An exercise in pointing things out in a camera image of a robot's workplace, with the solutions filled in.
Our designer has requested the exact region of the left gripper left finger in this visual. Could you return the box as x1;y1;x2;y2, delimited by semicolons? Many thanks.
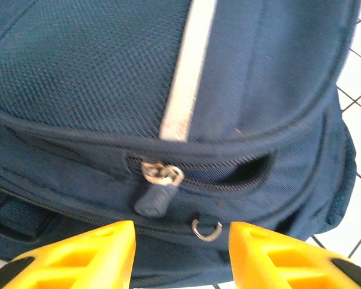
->
0;220;138;289

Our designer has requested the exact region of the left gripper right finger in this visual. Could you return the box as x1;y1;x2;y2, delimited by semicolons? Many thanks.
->
227;221;361;289

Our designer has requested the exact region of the navy blue backpack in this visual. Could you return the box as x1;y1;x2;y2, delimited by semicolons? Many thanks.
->
0;0;359;289

